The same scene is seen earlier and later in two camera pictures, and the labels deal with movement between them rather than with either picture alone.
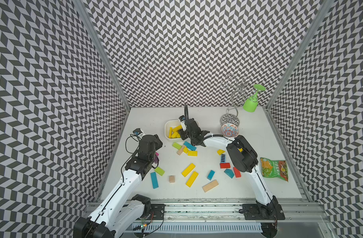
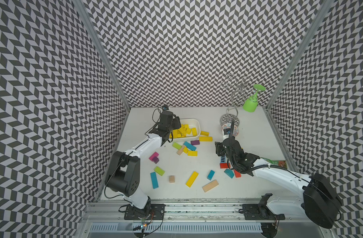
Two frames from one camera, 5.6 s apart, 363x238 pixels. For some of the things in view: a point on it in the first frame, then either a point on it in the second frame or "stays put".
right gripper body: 185,134 to 221,151
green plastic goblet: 250,104 stays put
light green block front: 159,170 stays put
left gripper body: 157,144 to 175,124
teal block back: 189,146 stays put
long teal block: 154,180 stays put
